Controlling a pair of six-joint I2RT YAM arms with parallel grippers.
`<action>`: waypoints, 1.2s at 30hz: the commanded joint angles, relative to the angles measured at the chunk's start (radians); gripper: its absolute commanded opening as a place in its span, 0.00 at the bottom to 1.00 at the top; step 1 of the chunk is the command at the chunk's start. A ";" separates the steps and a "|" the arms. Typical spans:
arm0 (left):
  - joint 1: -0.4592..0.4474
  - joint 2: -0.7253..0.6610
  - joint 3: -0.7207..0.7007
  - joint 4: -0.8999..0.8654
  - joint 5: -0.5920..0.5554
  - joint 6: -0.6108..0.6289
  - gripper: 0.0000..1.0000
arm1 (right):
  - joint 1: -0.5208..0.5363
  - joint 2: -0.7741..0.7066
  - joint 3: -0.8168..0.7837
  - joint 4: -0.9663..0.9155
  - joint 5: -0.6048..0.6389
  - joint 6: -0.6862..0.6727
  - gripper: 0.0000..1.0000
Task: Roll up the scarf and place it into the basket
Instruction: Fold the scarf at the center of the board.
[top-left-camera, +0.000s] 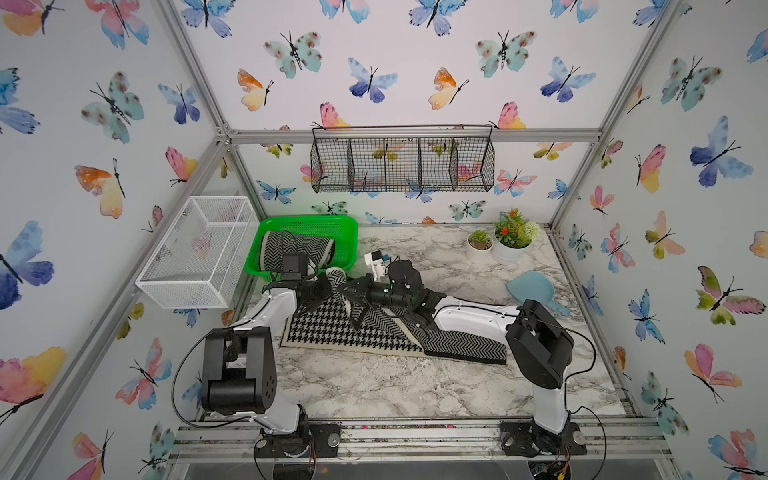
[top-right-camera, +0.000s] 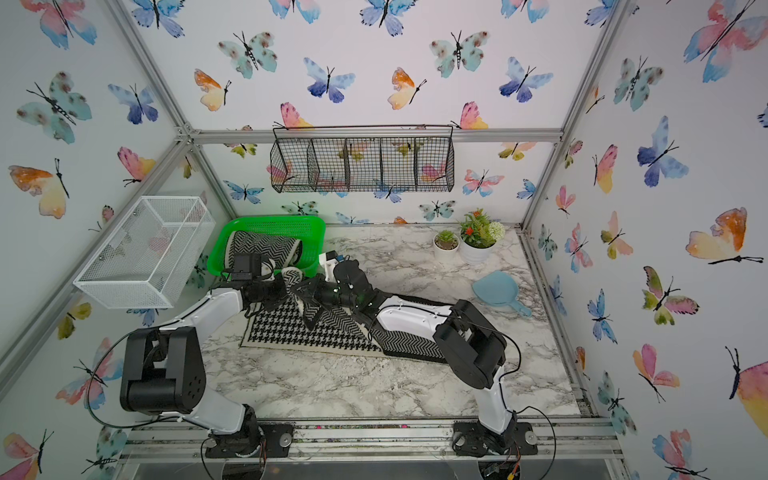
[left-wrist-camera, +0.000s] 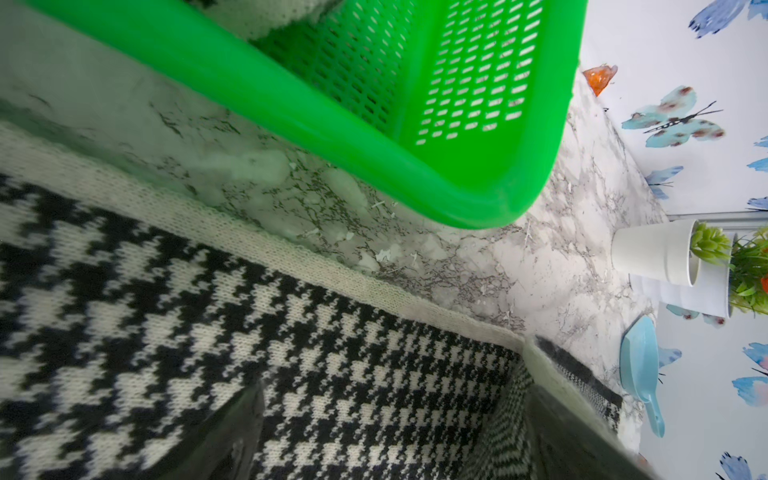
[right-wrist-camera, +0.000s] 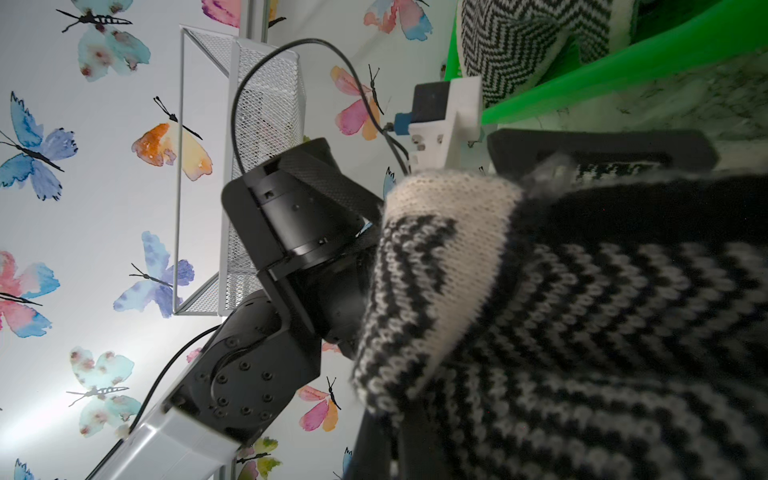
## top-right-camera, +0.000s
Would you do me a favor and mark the flowering plant in white pot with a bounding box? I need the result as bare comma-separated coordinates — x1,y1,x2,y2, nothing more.
459,209,506,265

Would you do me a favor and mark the chevron knit scarf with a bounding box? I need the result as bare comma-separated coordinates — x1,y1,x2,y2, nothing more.
225,231,303,269

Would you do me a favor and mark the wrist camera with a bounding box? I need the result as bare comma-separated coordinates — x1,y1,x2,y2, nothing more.
319,251,364,284
229,253,262,282

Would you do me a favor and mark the small succulent in white pot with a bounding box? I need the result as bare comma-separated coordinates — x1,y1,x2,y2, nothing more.
432,230,460,263

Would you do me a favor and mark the black wire wall basket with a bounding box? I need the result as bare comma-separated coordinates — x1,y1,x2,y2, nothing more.
267,124,455,193

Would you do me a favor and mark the light blue plastic scoop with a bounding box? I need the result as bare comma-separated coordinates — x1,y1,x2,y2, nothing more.
472,271,532,317

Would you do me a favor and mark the black white patterned knit scarf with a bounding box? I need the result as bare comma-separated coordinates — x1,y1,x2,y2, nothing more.
241,267,446,364

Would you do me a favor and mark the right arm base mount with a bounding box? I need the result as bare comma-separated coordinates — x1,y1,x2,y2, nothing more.
451,421,538,458

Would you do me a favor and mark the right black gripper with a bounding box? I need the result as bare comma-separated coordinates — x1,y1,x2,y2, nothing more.
285,274,359,313

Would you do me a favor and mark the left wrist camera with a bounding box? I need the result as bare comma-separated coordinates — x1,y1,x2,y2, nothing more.
229,253,262,282

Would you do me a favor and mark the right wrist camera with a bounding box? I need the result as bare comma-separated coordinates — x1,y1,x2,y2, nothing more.
319,251,364,284

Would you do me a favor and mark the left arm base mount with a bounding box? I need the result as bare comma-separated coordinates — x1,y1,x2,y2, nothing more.
203,423,294,460

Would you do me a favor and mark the white mesh wall basket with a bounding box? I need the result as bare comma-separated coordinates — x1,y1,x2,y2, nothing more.
73,196,216,309

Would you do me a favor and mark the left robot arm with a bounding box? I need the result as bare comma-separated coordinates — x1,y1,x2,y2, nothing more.
120,277,287,435

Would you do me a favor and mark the green plastic basket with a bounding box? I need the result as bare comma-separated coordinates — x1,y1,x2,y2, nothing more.
207,216,326,276

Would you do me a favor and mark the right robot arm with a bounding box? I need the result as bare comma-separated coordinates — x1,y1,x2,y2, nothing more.
288,275,514,435

